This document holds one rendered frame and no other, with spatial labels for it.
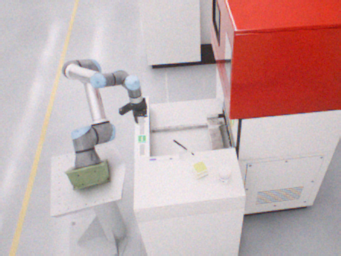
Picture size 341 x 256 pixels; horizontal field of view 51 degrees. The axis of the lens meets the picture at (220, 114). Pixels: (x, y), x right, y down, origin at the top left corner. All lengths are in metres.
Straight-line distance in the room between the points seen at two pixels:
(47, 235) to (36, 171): 0.68
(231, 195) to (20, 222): 1.94
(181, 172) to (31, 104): 2.54
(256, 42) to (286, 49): 0.16
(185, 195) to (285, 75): 0.86
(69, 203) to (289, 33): 1.58
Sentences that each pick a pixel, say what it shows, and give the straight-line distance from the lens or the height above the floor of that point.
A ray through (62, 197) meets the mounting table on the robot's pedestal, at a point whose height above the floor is 0.82.
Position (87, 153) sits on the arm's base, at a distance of 2.25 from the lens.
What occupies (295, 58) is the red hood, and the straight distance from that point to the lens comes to 1.83.
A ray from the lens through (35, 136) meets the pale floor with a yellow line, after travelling 3.94.
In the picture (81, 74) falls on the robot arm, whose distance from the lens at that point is 2.12.
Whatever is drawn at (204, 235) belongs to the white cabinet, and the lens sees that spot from 2.39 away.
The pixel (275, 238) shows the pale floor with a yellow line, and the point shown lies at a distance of 3.02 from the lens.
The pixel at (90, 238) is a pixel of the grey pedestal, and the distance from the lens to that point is 3.09.
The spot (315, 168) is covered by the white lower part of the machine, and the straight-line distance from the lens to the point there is 2.64.
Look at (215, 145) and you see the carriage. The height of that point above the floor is 0.88.
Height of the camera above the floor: 2.70
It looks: 46 degrees down
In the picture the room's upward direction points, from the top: 2 degrees clockwise
